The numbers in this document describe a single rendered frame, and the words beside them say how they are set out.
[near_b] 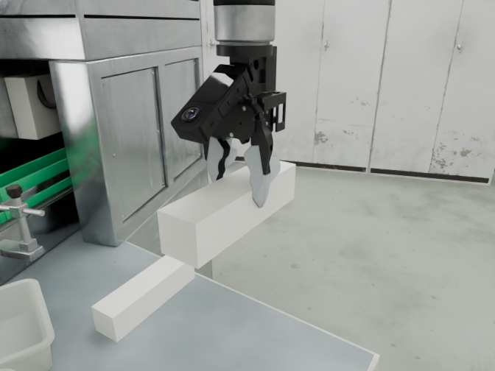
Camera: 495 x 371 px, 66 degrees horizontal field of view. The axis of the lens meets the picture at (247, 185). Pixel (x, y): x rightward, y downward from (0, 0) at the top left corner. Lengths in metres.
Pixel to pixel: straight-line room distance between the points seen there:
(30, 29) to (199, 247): 0.74
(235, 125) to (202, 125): 0.07
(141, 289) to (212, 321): 0.16
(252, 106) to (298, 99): 3.14
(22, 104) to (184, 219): 0.91
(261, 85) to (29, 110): 0.88
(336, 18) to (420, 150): 1.36
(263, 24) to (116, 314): 0.58
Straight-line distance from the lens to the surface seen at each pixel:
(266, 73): 0.52
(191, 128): 0.43
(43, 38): 1.03
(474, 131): 3.76
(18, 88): 1.29
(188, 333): 0.82
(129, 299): 0.83
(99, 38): 1.01
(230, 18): 0.47
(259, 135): 0.48
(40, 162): 1.23
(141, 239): 1.22
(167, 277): 0.87
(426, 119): 3.66
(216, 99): 0.45
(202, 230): 0.44
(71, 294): 0.98
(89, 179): 1.06
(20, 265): 1.11
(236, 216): 0.49
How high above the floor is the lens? 1.32
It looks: 23 degrees down
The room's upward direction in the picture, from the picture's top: straight up
